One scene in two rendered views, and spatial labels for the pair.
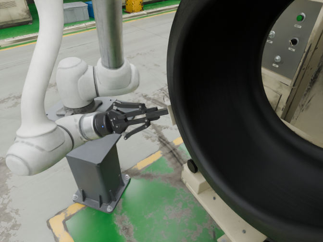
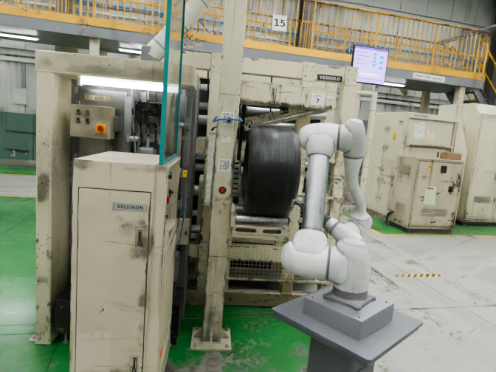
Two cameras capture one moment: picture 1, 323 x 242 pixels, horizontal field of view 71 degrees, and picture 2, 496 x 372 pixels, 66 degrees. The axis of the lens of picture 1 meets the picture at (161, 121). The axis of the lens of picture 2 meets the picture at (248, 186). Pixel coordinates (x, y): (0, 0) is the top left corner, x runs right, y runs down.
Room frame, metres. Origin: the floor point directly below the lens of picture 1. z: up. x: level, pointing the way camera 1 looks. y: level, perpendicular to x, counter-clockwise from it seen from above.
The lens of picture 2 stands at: (2.67, 0.73, 1.45)
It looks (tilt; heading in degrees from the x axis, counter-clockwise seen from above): 8 degrees down; 207
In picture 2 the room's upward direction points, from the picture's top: 5 degrees clockwise
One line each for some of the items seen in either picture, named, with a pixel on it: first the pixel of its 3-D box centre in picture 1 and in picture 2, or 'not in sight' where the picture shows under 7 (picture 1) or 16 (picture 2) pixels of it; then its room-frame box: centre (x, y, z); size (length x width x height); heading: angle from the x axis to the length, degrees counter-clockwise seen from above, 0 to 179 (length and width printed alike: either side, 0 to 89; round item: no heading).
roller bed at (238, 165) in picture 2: not in sight; (226, 181); (0.21, -0.70, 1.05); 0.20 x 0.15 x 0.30; 122
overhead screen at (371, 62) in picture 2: not in sight; (368, 66); (-3.58, -0.50, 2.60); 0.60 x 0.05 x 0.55; 131
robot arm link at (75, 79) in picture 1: (76, 80); (350, 263); (0.98, 0.42, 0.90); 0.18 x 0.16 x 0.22; 103
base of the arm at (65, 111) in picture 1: (77, 106); (351, 291); (0.96, 0.44, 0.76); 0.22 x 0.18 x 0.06; 165
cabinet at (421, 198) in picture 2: not in sight; (424, 194); (-4.44, 0.53, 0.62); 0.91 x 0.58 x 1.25; 131
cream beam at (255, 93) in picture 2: not in sight; (281, 96); (0.10, -0.36, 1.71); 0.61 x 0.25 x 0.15; 122
